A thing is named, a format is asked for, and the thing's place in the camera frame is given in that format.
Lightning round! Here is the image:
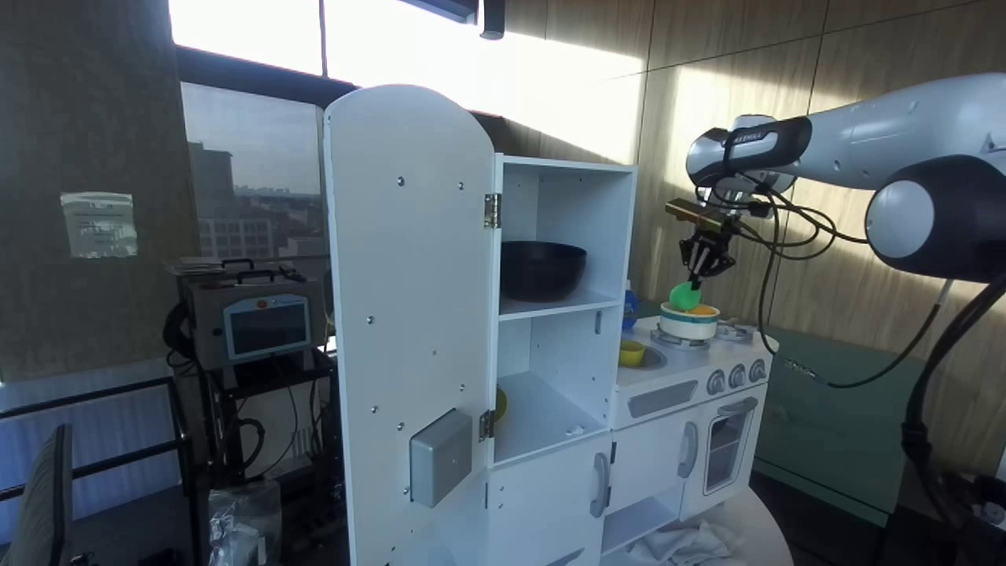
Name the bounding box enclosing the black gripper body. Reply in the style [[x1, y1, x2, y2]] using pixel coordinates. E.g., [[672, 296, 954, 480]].
[[680, 224, 743, 266]]

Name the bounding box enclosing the clear plastic bag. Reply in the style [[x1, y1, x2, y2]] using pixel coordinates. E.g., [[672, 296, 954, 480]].
[[202, 476, 286, 566]]

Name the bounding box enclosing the paper sheet on window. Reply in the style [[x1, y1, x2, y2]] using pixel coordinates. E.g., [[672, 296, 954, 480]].
[[58, 189, 140, 261]]

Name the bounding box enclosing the white cabinet door with handle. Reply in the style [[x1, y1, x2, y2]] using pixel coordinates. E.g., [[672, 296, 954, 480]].
[[485, 436, 615, 566], [610, 406, 704, 524]]

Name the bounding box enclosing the white bowl with green stripe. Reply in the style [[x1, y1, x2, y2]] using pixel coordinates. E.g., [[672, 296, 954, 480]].
[[658, 298, 726, 346]]

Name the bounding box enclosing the grey machine with screen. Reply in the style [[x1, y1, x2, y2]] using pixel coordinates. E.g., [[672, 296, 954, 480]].
[[172, 261, 331, 372]]

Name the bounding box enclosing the black equipment cart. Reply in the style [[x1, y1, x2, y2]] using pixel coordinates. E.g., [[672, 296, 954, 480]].
[[163, 349, 344, 566]]

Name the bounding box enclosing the thin black cable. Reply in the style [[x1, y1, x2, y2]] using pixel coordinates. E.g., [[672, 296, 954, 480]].
[[747, 186, 955, 393]]

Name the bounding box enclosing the thick black cable bundle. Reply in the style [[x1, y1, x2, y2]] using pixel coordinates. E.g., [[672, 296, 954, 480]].
[[902, 277, 1006, 527]]

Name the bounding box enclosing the white toy kitchen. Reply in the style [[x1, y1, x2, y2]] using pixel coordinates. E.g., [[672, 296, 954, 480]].
[[322, 83, 779, 566]]

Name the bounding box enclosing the black bowl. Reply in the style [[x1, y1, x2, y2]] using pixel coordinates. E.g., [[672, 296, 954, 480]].
[[501, 240, 590, 306]]

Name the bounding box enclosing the green plushie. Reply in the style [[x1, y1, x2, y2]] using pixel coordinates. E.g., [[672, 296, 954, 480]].
[[670, 277, 707, 315]]

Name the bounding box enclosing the white oven door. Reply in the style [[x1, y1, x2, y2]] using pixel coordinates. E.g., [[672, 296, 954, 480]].
[[698, 390, 767, 497]]

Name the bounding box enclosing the dark chair back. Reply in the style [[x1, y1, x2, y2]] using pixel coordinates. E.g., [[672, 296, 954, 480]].
[[0, 421, 77, 566]]

